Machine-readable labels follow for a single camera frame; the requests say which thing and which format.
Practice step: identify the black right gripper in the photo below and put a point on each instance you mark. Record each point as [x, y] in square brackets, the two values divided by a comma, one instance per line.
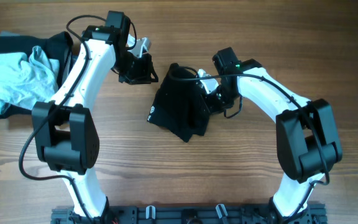
[212, 108]

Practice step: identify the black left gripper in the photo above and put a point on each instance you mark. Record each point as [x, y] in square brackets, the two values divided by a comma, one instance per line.
[145, 74]

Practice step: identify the black t-shirt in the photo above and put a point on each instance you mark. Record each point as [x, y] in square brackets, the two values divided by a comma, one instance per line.
[178, 106]

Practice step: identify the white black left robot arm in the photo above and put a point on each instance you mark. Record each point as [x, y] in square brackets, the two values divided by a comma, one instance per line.
[65, 135]

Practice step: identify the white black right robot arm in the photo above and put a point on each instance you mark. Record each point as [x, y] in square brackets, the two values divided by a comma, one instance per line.
[308, 144]

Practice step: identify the folded black garment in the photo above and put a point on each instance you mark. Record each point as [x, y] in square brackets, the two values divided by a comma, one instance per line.
[59, 47]

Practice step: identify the crumpled light grey garment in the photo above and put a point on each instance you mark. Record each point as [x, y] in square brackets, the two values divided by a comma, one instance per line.
[27, 79]

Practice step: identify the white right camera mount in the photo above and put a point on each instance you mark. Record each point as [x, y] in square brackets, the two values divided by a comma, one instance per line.
[208, 85]

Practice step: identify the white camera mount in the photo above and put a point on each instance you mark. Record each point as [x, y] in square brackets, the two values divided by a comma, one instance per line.
[141, 46]
[208, 85]

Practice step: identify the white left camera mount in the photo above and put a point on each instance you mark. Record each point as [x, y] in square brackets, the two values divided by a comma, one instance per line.
[141, 46]

